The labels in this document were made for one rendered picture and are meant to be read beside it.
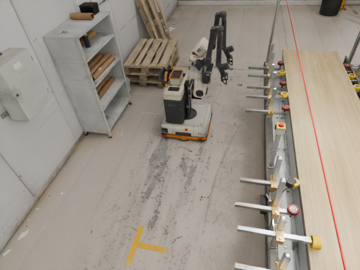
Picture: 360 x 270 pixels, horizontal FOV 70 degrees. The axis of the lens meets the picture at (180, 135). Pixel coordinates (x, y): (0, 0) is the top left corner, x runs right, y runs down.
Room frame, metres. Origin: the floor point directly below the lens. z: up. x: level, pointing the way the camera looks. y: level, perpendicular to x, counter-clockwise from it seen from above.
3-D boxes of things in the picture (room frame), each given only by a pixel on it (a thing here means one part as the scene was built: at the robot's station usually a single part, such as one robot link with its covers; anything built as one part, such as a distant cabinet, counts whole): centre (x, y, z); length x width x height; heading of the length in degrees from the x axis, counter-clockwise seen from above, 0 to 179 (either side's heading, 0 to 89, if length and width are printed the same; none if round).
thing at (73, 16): (3.52, 1.11, 1.59); 0.30 x 0.08 x 0.08; 74
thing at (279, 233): (0.78, -0.60, 0.95); 0.14 x 0.06 x 0.05; 164
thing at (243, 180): (1.26, -0.68, 0.83); 0.43 x 0.03 x 0.04; 74
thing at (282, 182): (1.04, -0.67, 0.93); 0.04 x 0.04 x 0.48; 74
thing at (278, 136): (1.53, -0.82, 0.93); 0.05 x 0.05 x 0.45; 74
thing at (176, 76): (3.02, -0.02, 0.87); 0.23 x 0.15 x 0.11; 164
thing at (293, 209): (0.97, -0.78, 0.85); 0.08 x 0.08 x 0.11
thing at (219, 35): (2.65, -0.51, 1.40); 0.11 x 0.06 x 0.43; 163
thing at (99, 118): (3.41, 1.13, 0.78); 0.90 x 0.45 x 1.55; 164
